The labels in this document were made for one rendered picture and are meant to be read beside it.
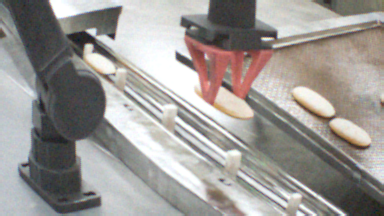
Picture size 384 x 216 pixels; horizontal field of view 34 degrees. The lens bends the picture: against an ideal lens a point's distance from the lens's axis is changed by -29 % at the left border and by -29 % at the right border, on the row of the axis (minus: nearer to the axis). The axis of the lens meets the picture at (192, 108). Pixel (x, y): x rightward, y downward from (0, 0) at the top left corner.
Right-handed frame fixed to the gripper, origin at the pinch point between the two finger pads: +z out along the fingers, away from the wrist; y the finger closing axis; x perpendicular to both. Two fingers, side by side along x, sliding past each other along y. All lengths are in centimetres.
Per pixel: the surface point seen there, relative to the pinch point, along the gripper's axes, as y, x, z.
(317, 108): 14.5, -2.8, 2.2
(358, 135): 14.9, -13.9, 1.9
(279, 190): 1.9, -11.7, 7.7
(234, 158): 0.0, -3.8, 6.2
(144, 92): 2.1, 20.4, 7.7
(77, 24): -0.3, 45.2, 3.2
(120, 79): 0.0, 24.2, 7.0
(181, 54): 9.9, 24.5, 4.4
